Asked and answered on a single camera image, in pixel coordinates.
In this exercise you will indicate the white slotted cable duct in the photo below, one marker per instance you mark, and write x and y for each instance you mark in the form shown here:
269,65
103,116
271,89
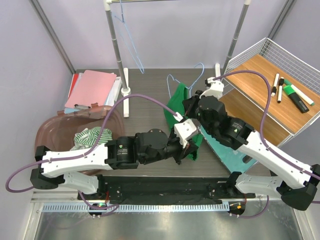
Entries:
79,207

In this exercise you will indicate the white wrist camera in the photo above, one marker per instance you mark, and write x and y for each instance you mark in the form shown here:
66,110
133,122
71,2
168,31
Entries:
185,129
214,87

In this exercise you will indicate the small white black marker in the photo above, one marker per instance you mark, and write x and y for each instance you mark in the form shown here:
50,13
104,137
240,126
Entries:
279,94

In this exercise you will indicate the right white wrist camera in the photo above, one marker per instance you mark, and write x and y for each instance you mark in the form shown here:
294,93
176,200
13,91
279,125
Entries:
214,87

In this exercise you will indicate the white wire wooden shelf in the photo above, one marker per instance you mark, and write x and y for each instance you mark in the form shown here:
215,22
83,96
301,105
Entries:
245,91

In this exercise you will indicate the brown translucent plastic basin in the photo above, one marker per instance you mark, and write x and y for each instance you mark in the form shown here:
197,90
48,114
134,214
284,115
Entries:
57,133

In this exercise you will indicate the white green capped marker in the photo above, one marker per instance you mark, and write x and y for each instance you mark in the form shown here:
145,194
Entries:
302,95

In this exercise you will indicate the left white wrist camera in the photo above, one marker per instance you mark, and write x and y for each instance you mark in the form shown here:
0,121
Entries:
185,129

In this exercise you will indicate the stack of papers folders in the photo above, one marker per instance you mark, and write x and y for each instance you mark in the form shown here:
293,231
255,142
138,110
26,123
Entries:
109,101

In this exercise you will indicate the teal cutting mat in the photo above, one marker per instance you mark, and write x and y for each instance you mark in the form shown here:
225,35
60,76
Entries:
233,160

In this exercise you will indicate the light blue wire hanger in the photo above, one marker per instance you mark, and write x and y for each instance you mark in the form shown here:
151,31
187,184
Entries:
127,38

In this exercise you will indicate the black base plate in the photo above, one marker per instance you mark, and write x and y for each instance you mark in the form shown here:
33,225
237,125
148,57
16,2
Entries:
167,191

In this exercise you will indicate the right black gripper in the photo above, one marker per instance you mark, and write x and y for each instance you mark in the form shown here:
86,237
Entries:
190,103

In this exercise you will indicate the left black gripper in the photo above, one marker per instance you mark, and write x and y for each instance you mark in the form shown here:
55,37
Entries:
190,147

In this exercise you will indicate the green white striped tank top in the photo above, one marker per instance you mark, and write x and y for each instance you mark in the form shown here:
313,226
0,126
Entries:
87,138

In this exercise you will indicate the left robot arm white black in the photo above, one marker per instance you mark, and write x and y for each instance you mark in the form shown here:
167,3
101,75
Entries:
66,168

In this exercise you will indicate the green black highlighter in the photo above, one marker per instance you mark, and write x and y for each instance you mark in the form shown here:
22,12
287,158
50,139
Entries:
294,97

